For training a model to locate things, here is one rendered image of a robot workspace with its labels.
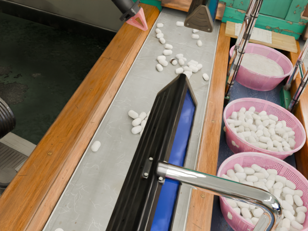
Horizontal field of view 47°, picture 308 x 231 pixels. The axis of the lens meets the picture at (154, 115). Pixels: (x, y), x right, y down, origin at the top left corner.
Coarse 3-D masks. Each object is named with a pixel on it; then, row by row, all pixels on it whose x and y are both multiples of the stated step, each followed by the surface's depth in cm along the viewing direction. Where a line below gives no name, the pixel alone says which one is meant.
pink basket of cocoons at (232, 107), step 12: (228, 108) 118; (240, 108) 123; (264, 108) 124; (276, 108) 122; (288, 120) 120; (228, 132) 111; (300, 132) 114; (228, 144) 115; (240, 144) 108; (300, 144) 109; (276, 156) 106
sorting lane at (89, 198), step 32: (192, 32) 163; (160, 64) 137; (128, 96) 118; (128, 128) 105; (96, 160) 94; (128, 160) 95; (192, 160) 99; (64, 192) 84; (96, 192) 86; (64, 224) 78; (96, 224) 79
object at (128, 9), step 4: (116, 0) 125; (120, 0) 124; (124, 0) 125; (128, 0) 125; (116, 4) 126; (120, 4) 125; (124, 4) 125; (128, 4) 125; (132, 4) 126; (136, 4) 127; (120, 8) 126; (124, 8) 126; (128, 8) 126; (132, 8) 124; (124, 12) 127; (128, 12) 124; (132, 12) 123; (124, 16) 127
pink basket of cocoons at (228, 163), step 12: (240, 156) 100; (252, 156) 102; (264, 156) 102; (228, 168) 99; (264, 168) 103; (276, 168) 101; (288, 168) 100; (300, 180) 97; (228, 204) 85; (240, 216) 83; (240, 228) 88; (252, 228) 84
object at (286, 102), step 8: (304, 48) 130; (304, 56) 131; (296, 64) 134; (296, 72) 136; (288, 80) 139; (304, 80) 121; (288, 88) 140; (304, 88) 123; (280, 96) 143; (288, 96) 138; (296, 96) 125; (280, 104) 139; (288, 104) 133; (296, 104) 127
